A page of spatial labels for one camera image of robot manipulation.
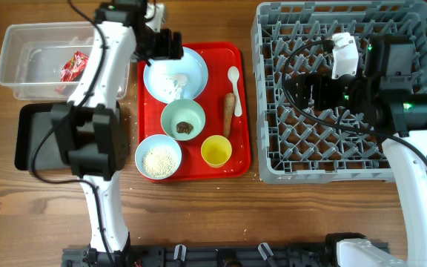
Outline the red ketchup packet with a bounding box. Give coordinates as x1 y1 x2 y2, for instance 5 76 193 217
60 51 89 82

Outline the red serving tray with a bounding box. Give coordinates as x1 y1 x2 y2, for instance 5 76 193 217
138 42 251 182

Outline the light blue plate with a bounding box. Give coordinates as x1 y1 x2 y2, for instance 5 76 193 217
143 47 208 104

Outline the white plastic spoon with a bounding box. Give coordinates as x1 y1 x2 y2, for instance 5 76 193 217
228 66 242 117

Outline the black waste tray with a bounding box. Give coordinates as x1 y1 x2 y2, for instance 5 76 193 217
14 102 125 172

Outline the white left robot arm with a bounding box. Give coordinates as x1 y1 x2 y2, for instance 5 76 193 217
28 1 183 266

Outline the yellow cup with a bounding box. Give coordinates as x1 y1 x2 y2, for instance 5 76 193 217
201 135 233 168

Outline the white rice pile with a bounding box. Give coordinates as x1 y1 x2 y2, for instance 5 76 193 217
142 145 178 179

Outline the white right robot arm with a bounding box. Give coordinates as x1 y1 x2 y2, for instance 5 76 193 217
281 33 427 266

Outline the clear plastic bin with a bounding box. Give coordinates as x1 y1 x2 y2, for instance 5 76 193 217
0 21 130 101

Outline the grey dishwasher rack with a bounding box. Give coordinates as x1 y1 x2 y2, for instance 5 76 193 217
251 1 427 184

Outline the green bowl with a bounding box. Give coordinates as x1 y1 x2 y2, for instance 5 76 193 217
161 99 206 141

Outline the white napkin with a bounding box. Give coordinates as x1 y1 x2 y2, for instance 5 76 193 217
161 73 188 103

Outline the brown mushroom piece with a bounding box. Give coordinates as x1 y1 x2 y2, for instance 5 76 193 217
176 122 193 134

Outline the light blue bowl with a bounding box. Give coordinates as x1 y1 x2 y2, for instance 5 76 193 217
135 134 182 180

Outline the orange carrot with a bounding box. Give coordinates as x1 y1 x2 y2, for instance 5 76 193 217
223 93 236 138

